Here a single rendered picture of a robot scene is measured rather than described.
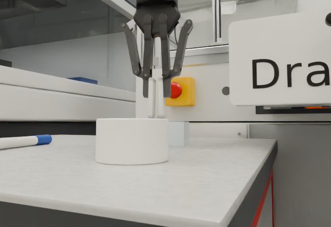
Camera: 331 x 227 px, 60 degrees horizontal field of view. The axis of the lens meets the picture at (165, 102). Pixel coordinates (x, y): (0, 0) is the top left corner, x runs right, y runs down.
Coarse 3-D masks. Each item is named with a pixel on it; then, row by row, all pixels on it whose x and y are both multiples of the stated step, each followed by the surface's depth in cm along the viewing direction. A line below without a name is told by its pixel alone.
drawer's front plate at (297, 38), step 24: (240, 24) 37; (264, 24) 36; (288, 24) 35; (312, 24) 34; (240, 48) 37; (264, 48) 36; (288, 48) 34; (312, 48) 33; (240, 72) 36; (264, 72) 35; (240, 96) 36; (264, 96) 35; (288, 96) 34; (312, 96) 33
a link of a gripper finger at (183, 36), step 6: (186, 24) 49; (192, 24) 50; (186, 30) 49; (180, 36) 49; (186, 36) 50; (180, 42) 49; (186, 42) 51; (180, 48) 49; (180, 54) 49; (174, 60) 49; (180, 60) 49; (174, 66) 49; (180, 66) 49; (174, 72) 49
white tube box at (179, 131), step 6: (174, 126) 44; (180, 126) 44; (186, 126) 49; (174, 132) 44; (180, 132) 44; (186, 132) 49; (174, 138) 44; (180, 138) 44; (186, 138) 49; (174, 144) 44; (180, 144) 44
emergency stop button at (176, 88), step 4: (172, 84) 69; (176, 84) 69; (172, 88) 69; (176, 88) 68; (180, 88) 68; (172, 92) 69; (176, 92) 68; (180, 92) 68; (172, 96) 69; (176, 96) 69
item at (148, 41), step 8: (144, 24) 50; (144, 32) 50; (144, 40) 50; (152, 40) 51; (144, 48) 50; (152, 48) 52; (144, 56) 50; (152, 56) 52; (144, 64) 50; (152, 64) 52; (144, 72) 50
